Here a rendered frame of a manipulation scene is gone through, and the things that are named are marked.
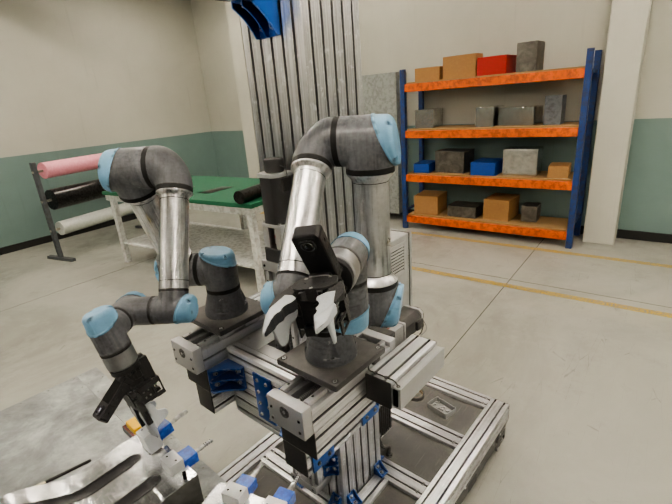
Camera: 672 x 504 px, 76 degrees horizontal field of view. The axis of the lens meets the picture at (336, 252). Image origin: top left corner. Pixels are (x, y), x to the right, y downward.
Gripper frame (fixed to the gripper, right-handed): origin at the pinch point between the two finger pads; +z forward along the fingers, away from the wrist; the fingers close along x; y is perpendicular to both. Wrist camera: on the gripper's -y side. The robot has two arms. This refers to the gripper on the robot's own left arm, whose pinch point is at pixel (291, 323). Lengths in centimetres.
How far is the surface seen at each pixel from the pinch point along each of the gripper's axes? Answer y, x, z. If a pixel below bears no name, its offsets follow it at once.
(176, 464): 48, 51, -22
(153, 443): 46, 61, -27
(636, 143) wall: 71, -199, -484
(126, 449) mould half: 48, 70, -26
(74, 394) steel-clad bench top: 50, 117, -53
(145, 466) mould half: 49, 61, -22
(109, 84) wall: -142, 499, -582
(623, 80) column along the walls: 4, -181, -463
